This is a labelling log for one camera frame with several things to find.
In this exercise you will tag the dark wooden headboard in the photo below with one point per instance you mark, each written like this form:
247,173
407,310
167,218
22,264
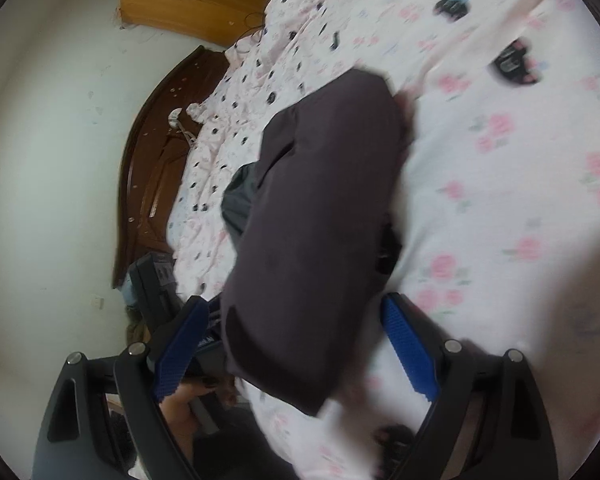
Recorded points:
150,160

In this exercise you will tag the purple grey hooded jacket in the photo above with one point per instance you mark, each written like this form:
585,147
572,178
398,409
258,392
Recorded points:
320,210

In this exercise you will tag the white wall socket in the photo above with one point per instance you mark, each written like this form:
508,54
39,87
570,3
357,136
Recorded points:
98,303

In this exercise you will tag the wooden wardrobe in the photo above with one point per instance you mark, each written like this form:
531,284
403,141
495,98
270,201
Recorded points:
195,0

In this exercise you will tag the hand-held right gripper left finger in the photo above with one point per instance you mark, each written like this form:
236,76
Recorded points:
177,355

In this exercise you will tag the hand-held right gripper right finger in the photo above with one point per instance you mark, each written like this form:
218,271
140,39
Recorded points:
410,355

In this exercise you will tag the pink printed duvet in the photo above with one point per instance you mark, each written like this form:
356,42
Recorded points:
505,185

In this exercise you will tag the person's left hand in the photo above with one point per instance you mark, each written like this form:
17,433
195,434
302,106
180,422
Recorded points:
177,412

